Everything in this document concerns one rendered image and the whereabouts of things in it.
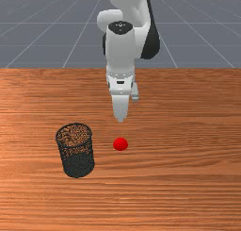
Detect red ball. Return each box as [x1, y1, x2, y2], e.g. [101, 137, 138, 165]
[112, 137, 129, 152]

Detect dark mesh basket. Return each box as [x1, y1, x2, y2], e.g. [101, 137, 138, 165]
[55, 123, 96, 179]

